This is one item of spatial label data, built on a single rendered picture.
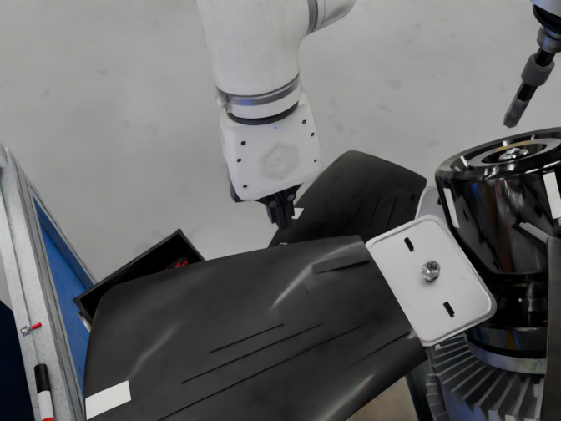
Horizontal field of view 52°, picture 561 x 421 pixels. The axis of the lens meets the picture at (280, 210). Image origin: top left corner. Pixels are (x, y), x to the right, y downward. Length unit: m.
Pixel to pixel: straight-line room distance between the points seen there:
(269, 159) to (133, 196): 1.35
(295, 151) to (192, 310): 0.24
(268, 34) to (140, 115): 1.63
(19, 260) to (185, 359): 0.50
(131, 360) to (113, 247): 1.41
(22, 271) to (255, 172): 0.40
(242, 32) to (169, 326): 0.25
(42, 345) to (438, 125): 1.62
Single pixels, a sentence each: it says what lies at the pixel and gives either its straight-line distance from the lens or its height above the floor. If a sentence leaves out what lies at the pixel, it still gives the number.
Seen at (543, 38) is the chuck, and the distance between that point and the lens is 0.25.
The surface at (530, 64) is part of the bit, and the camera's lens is 0.26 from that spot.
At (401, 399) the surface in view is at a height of 1.06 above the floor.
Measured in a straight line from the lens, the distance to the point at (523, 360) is 0.45.
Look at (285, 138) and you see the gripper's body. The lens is 0.59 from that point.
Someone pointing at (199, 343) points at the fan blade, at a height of 1.17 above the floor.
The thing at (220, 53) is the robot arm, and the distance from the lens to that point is 0.53.
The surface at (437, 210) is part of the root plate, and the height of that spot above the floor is 1.12.
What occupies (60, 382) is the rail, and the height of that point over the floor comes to 0.86.
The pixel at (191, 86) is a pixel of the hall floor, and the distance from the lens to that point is 2.18.
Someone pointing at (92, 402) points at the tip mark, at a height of 1.16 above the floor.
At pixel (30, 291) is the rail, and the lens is 0.84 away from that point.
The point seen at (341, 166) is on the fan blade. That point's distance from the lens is 0.72.
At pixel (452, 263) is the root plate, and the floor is 1.19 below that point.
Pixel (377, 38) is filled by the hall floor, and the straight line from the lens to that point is 2.37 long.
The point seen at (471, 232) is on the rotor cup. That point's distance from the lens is 0.43.
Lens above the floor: 1.57
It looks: 59 degrees down
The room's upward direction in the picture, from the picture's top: straight up
